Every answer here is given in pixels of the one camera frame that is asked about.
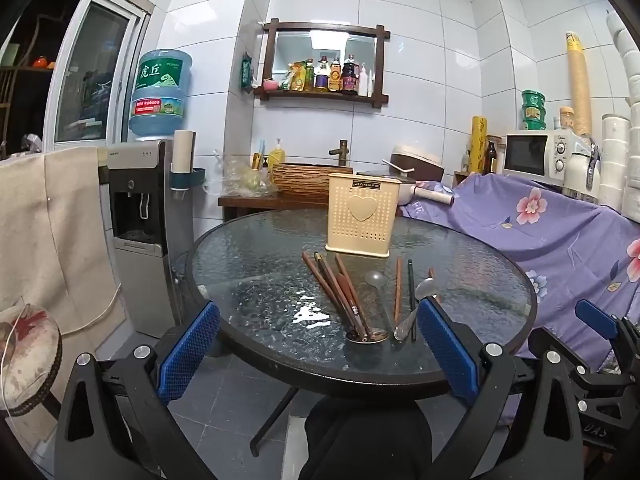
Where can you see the clear plastic bag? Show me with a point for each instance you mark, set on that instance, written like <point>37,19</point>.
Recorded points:
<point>240,177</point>

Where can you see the white microwave oven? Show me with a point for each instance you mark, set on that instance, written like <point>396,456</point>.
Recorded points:
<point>530,155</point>

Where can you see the yellow soap pump bottle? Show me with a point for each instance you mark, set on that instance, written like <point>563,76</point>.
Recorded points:
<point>276,156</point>

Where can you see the beige hanging cloth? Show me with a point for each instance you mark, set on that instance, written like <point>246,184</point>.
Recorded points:
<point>50,220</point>

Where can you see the black metal table leg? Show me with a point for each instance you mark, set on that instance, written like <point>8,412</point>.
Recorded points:
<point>275,420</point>

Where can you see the white thermos jug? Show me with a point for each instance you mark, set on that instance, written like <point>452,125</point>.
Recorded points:
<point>580,172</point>

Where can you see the beige perforated utensil holder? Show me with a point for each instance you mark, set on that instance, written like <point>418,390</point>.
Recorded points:
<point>362,220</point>

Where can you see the brown glass bottle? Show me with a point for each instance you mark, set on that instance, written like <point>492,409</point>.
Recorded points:
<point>491,157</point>

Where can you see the person's dark trouser leg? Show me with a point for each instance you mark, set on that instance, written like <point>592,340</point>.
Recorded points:
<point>360,440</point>

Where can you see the white squeeze bottle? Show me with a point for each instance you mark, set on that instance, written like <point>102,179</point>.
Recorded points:
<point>365,82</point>

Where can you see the blue brush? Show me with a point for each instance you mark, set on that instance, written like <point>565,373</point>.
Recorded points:
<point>259,155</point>

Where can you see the yellow wrap roll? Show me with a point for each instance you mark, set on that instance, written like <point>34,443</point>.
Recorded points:
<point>478,145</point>

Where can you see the bronze faucet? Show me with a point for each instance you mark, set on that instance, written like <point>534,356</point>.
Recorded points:
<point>343,152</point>

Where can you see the wooden rack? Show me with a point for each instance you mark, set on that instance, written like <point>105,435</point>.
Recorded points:
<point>500,140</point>

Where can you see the dark wooden mirror shelf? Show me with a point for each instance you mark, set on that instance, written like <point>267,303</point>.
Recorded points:
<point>380,60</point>

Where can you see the dark wooden stand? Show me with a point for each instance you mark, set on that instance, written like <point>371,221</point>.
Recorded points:
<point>270,203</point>

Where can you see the beige lidded jar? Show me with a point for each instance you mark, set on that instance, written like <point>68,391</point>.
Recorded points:
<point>566,119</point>

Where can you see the brown textured wash basin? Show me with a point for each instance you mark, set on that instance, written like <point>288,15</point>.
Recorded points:
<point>305,180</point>

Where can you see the sliding window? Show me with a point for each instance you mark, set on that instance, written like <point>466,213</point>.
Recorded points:
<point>90,70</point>

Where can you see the small pink object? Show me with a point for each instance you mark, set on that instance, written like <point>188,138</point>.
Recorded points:
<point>270,85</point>

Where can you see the brown vinegar bottle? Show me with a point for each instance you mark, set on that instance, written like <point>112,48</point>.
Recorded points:
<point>335,79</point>

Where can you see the yellow snack packet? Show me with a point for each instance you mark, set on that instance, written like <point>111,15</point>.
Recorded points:
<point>297,77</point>

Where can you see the white paper cup dispenser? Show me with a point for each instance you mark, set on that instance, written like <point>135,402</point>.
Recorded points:
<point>182,152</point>

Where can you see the cream pot with lid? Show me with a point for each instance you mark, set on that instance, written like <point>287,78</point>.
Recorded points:
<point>407,192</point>

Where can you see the white brown rice cooker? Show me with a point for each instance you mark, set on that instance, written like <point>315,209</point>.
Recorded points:
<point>417,160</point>

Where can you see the dark soy sauce bottle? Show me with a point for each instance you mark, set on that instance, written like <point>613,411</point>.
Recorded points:
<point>350,79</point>

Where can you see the tall stack of paper cups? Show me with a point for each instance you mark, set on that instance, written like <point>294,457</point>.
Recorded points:
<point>579,85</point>

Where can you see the black brown chopstick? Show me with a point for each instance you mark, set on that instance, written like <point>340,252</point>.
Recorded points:
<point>322,266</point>

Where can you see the grey water dispenser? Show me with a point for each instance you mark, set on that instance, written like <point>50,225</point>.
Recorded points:
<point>145,270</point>

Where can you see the yellow oil bottle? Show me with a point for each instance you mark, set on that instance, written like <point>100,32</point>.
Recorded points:
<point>322,77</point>

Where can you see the round patterned stool cushion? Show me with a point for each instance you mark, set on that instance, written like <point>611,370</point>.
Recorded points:
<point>27,355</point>

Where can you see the white lint roller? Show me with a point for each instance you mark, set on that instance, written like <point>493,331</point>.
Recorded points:
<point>435,196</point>

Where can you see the green hanging packet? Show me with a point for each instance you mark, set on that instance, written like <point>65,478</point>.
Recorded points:
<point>246,72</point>

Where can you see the stack of green noodle cups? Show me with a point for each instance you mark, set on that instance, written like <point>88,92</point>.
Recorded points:
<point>533,110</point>

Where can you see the silver metal spoon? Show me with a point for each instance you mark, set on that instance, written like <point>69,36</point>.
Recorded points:
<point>425,287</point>
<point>374,280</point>

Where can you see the purple floral cloth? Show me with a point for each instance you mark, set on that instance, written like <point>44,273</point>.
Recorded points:
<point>540,240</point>

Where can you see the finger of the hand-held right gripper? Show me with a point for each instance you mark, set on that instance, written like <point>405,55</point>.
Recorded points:
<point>542,340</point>
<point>595,317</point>

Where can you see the white rice paddle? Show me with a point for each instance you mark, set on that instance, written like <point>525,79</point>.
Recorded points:
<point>397,167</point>

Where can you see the small white bottle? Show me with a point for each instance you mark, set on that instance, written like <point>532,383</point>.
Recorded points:
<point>465,162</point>

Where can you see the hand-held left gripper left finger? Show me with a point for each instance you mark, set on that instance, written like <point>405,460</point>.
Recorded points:
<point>190,347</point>

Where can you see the blue water bottle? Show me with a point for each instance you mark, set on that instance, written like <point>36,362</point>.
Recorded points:
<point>160,95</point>

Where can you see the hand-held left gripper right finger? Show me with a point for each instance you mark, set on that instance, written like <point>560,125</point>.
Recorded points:
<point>445,350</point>

